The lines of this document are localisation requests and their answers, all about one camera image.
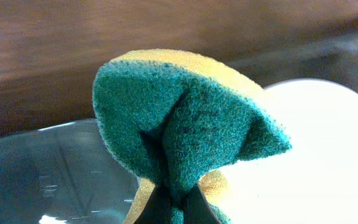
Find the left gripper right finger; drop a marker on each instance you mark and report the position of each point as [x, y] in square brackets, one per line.
[196, 209]

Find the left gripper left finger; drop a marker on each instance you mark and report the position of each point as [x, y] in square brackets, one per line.
[157, 209]

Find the white plate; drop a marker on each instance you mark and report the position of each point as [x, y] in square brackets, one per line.
[316, 181]

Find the green yellow sponge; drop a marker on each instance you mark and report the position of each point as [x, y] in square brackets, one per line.
[175, 118]

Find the large grey tray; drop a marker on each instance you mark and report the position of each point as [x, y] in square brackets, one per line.
[65, 173]

